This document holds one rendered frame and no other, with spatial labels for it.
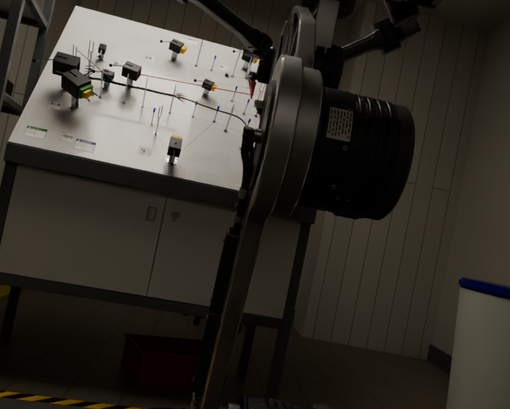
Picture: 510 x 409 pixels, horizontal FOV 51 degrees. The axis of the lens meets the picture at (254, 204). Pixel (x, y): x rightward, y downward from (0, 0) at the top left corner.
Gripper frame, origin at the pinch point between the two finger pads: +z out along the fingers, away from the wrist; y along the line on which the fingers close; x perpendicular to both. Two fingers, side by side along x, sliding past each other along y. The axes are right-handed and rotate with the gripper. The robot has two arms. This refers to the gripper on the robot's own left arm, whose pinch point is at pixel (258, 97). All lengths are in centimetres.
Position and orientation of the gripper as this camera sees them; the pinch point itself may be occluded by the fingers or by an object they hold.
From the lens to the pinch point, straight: 215.7
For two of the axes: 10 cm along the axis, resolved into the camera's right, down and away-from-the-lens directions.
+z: -2.2, 9.1, 3.6
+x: 2.1, 4.0, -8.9
